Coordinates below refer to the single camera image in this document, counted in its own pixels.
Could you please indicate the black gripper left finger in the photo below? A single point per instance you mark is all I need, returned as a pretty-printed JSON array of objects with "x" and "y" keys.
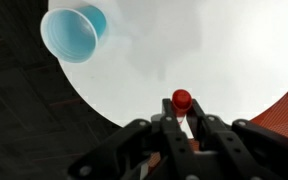
[{"x": 142, "y": 150}]

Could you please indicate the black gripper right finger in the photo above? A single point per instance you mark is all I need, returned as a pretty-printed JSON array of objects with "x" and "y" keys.
[{"x": 246, "y": 150}]

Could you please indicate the red marker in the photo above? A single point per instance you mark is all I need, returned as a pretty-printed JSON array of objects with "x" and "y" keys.
[{"x": 181, "y": 102}]

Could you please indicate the blue plastic cup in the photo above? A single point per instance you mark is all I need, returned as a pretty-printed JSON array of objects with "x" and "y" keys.
[{"x": 72, "y": 35}]

